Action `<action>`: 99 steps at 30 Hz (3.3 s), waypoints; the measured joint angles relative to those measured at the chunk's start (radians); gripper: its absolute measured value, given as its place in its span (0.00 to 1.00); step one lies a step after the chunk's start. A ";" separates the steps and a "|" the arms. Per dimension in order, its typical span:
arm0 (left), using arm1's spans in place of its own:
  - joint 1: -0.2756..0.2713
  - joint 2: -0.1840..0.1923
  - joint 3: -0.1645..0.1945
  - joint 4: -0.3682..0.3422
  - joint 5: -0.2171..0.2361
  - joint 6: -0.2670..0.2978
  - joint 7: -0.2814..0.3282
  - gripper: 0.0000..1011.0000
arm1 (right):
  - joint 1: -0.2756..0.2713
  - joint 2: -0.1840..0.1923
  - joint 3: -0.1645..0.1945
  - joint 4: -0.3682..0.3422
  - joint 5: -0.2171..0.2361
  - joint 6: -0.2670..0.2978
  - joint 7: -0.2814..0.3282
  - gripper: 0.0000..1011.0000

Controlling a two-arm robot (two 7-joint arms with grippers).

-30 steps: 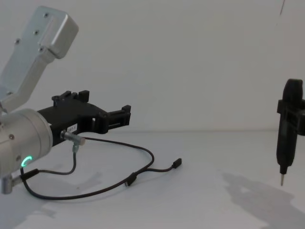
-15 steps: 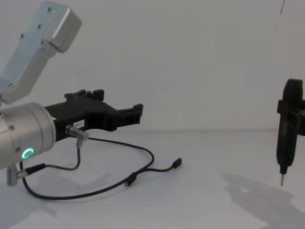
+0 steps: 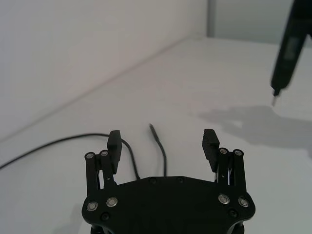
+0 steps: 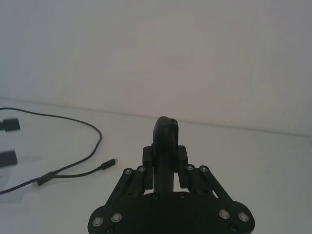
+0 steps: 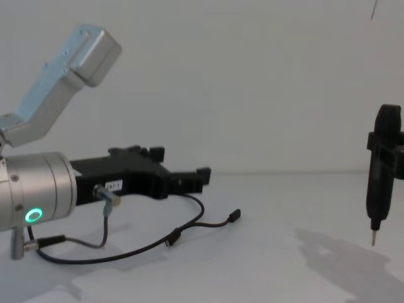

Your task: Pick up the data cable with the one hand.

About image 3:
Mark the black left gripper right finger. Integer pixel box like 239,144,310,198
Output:
202,128,248,194

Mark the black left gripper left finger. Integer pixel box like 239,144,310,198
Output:
84,130,122,197

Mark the black pen-shaped tool silver tip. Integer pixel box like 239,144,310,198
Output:
270,0,312,107

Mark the thin black cable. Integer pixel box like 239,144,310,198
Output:
0,123,168,180

